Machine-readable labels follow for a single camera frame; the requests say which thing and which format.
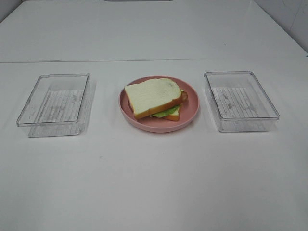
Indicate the clear right plastic container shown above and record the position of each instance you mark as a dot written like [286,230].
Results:
[239,103]

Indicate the pink plate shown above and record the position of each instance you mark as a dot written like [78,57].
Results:
[188,112]

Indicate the clear plastic container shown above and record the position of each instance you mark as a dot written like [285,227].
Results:
[239,103]
[58,105]

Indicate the green lettuce leaf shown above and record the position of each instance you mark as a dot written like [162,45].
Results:
[166,111]

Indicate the bacon strip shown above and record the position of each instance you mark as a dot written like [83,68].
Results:
[184,96]

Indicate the bread slice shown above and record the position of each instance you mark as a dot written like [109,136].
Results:
[172,116]
[153,96]

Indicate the clear left plastic container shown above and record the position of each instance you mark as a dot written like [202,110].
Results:
[58,105]

